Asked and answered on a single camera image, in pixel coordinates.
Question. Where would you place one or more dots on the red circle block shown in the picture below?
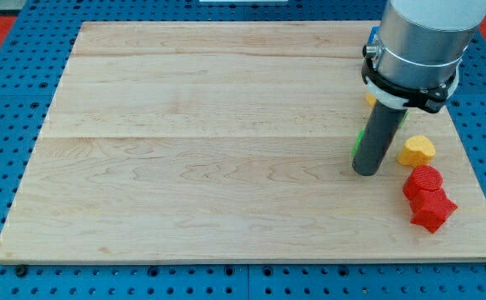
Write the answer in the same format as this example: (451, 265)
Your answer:
(422, 178)

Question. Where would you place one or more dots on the small yellow block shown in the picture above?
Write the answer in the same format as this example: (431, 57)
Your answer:
(370, 99)

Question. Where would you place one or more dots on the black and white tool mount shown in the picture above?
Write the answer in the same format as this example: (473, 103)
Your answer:
(430, 100)

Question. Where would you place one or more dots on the yellow heart block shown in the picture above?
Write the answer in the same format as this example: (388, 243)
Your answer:
(417, 151)

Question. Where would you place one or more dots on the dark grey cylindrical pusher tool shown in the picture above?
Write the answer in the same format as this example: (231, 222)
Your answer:
(378, 134)

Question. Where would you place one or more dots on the blue pegboard table panel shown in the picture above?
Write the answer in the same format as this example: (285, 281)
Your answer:
(32, 59)

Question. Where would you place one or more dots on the red star block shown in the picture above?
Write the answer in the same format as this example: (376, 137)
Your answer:
(431, 209)

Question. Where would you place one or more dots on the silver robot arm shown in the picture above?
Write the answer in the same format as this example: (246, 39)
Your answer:
(419, 43)

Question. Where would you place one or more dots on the light wooden board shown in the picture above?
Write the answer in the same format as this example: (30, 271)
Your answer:
(227, 142)

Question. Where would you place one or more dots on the green block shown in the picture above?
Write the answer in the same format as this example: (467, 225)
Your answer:
(361, 133)

